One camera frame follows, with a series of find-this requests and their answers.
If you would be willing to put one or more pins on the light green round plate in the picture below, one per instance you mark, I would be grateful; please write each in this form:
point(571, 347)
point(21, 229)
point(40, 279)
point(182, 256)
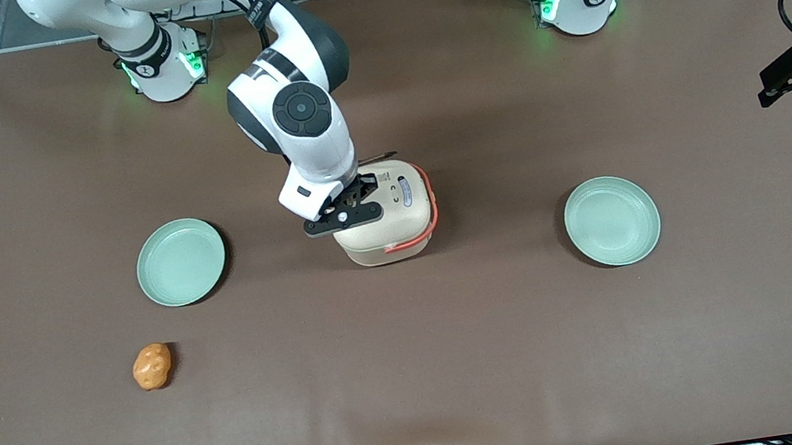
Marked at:
point(611, 220)
point(181, 262)

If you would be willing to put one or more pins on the white rice cooker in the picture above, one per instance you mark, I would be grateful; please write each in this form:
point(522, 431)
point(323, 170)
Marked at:
point(398, 234)

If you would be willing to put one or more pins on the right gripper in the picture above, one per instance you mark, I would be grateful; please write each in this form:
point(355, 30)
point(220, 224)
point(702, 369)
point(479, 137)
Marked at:
point(367, 184)

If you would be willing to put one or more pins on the brown potato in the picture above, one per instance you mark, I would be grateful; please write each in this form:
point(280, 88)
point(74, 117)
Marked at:
point(152, 366)

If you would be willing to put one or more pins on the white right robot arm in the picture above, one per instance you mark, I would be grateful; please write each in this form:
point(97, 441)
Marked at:
point(301, 111)

